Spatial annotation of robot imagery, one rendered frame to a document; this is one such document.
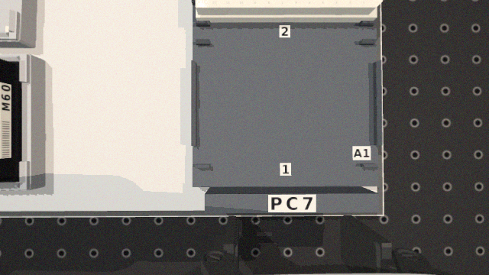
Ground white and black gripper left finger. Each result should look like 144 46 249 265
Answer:
184 216 243 275

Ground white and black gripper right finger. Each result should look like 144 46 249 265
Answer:
340 215 454 275

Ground white well plate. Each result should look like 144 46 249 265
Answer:
196 0 383 23

